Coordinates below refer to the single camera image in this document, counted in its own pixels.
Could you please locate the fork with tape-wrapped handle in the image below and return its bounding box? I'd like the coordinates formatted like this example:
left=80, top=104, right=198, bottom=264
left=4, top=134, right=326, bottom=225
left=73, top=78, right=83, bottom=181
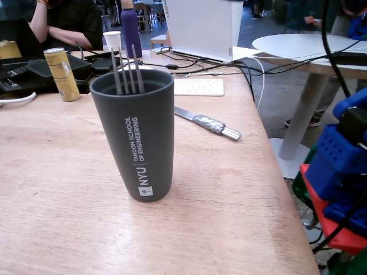
left=110, top=44, right=146, bottom=96

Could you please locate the gray NYU tumbler cup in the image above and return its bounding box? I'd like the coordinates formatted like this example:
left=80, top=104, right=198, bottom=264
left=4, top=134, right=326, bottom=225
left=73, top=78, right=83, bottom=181
left=89, top=68, right=175, bottom=203

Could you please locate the white keyboard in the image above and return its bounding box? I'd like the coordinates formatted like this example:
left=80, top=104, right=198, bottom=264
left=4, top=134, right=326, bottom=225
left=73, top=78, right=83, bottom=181
left=173, top=78, right=225, bottom=97

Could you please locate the thin silver metal utensil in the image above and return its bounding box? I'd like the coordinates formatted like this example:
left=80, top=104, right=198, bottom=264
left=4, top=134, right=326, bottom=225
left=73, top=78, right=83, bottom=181
left=171, top=70, right=225, bottom=78

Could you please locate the wooden chair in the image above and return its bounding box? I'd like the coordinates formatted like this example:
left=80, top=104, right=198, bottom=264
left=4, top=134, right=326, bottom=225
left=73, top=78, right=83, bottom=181
left=150, top=30, right=173, bottom=49

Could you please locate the black power brick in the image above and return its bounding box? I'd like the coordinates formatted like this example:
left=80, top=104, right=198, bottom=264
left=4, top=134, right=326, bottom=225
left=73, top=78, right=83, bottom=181
left=91, top=57, right=121, bottom=74

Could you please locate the white laptop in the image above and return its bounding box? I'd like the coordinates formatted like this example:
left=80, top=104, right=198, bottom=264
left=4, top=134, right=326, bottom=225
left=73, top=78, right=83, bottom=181
left=162, top=0, right=264, bottom=64

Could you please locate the black phone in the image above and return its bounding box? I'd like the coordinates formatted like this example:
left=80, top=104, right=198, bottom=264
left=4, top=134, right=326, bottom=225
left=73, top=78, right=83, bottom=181
left=84, top=50, right=120, bottom=61

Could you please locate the purple water bottle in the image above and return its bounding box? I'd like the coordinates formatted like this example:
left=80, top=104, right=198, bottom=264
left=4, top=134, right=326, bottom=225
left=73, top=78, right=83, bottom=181
left=119, top=0, right=143, bottom=59

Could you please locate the white paper cup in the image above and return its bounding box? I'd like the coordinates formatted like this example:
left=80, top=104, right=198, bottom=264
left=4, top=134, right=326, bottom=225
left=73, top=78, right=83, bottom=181
left=102, top=30, right=122, bottom=52

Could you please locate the dark sneaker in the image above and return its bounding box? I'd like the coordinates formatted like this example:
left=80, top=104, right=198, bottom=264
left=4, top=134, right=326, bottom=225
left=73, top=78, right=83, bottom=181
left=284, top=116, right=321, bottom=128

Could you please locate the yellow drink can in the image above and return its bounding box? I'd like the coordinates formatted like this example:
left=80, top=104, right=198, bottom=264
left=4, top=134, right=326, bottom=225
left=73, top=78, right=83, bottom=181
left=42, top=47, right=81, bottom=103

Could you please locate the person in black shirt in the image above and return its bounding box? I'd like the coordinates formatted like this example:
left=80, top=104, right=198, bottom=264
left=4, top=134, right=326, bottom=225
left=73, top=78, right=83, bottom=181
left=28, top=0, right=104, bottom=52

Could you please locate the black laptop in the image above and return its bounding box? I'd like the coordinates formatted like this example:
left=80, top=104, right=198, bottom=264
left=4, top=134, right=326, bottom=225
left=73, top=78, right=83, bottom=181
left=0, top=18, right=92, bottom=95

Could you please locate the yellow paper bag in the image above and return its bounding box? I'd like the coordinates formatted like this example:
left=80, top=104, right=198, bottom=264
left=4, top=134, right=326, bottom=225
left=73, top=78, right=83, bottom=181
left=0, top=40, right=22, bottom=60

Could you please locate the blue background robot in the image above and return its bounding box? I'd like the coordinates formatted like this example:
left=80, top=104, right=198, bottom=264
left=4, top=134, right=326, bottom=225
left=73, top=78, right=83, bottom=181
left=348, top=17, right=367, bottom=41

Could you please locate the knife with tape-wrapped handle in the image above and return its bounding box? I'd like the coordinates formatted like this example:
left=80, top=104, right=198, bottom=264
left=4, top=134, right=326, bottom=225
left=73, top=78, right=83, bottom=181
left=174, top=106, right=242, bottom=141

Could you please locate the thin black table cable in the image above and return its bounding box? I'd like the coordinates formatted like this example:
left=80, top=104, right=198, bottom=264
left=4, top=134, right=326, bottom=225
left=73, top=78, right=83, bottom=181
left=136, top=45, right=208, bottom=71

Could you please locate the thin white charger cable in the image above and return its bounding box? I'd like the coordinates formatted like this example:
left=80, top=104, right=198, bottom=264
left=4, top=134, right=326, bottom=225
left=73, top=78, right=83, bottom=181
left=246, top=55, right=266, bottom=111

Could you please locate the round white pedestal table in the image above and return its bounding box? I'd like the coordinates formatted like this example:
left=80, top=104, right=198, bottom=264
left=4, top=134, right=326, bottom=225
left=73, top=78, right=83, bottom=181
left=251, top=33, right=367, bottom=180

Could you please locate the thick white cable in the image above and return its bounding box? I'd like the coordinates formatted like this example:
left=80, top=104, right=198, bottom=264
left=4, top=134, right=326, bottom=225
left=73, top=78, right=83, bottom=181
left=0, top=91, right=37, bottom=105

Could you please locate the red robot base plate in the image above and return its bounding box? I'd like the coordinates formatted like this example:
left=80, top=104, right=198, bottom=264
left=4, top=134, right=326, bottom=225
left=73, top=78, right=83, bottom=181
left=299, top=163, right=367, bottom=256

